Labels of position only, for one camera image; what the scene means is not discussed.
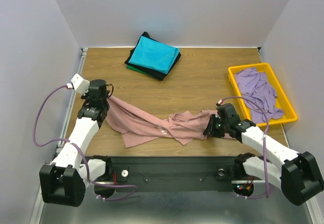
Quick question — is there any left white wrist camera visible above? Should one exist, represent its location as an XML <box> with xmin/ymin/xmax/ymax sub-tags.
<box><xmin>66</xmin><ymin>73</ymin><xmax>90</xmax><ymax>95</ymax></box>

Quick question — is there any folded cyan t shirt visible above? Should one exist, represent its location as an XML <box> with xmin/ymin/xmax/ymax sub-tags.
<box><xmin>129</xmin><ymin>35</ymin><xmax>180</xmax><ymax>74</ymax></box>

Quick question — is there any folded green t shirt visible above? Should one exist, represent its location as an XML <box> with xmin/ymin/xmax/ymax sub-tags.
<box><xmin>126</xmin><ymin>65</ymin><xmax>149</xmax><ymax>76</ymax></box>

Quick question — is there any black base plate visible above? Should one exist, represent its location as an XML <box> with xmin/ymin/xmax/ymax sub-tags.
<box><xmin>111</xmin><ymin>157</ymin><xmax>248</xmax><ymax>193</ymax></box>

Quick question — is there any folded black t shirt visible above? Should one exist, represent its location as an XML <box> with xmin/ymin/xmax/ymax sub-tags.
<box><xmin>125</xmin><ymin>32</ymin><xmax>181</xmax><ymax>81</ymax></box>

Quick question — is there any yellow plastic tray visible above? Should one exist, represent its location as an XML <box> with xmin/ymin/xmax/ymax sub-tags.
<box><xmin>228</xmin><ymin>63</ymin><xmax>298</xmax><ymax>125</ymax></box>

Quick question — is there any purple t shirt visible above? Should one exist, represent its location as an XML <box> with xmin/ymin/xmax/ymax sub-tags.
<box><xmin>234</xmin><ymin>67</ymin><xmax>285</xmax><ymax>123</ymax></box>

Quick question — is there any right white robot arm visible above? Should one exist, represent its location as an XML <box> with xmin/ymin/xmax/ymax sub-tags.
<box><xmin>204</xmin><ymin>101</ymin><xmax>323</xmax><ymax>206</ymax></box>

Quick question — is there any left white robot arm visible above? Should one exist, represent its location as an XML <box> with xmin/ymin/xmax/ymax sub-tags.
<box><xmin>39</xmin><ymin>74</ymin><xmax>113</xmax><ymax>207</ymax></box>

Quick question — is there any left aluminium rail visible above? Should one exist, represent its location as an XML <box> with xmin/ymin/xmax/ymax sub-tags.
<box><xmin>56</xmin><ymin>47</ymin><xmax>89</xmax><ymax>156</ymax></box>

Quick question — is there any pink t shirt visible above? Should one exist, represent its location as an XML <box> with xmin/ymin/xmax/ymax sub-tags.
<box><xmin>105</xmin><ymin>95</ymin><xmax>236</xmax><ymax>149</ymax></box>

